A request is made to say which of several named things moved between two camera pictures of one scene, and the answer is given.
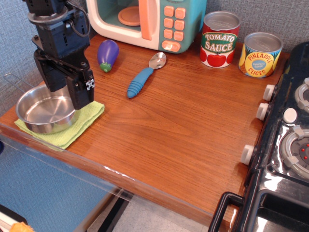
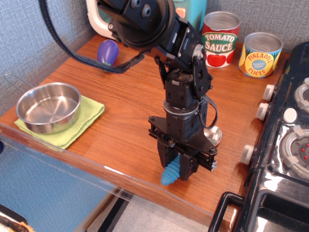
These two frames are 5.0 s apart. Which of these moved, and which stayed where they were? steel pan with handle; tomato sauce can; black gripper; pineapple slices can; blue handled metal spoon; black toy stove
Moved: blue handled metal spoon; black gripper
Stayed: steel pan with handle; pineapple slices can; black toy stove; tomato sauce can
